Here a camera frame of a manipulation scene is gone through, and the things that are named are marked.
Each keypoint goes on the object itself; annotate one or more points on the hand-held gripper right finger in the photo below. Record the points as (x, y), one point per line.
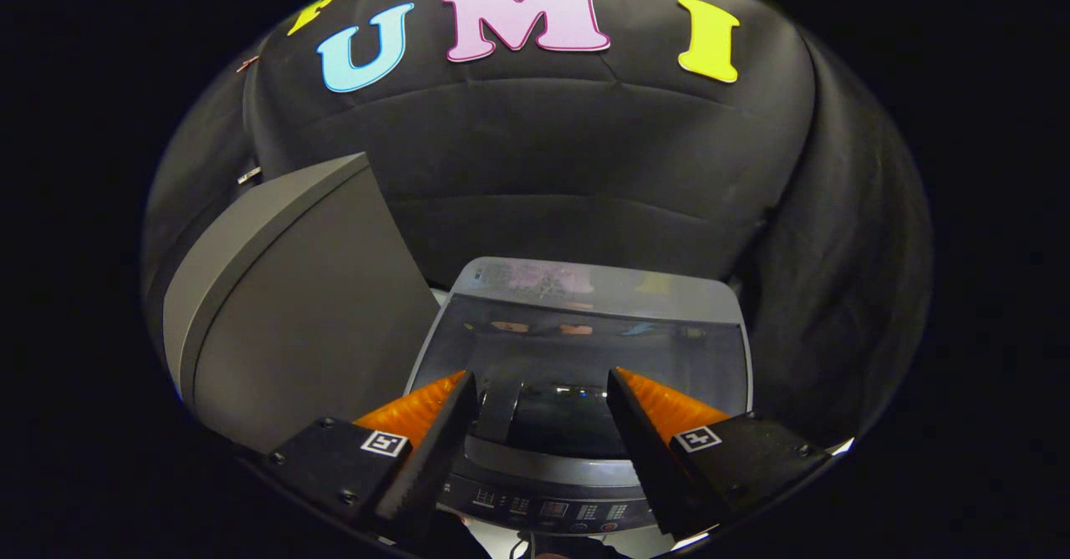
(644, 459)

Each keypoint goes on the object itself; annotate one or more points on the grey washing machine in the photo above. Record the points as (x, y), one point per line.
(602, 279)

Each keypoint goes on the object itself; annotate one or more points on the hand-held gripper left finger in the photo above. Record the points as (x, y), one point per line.
(439, 459)

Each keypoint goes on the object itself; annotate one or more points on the white cloth clip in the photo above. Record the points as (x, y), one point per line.
(249, 175)

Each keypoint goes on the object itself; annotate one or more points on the pink cloth clip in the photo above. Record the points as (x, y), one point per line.
(247, 63)

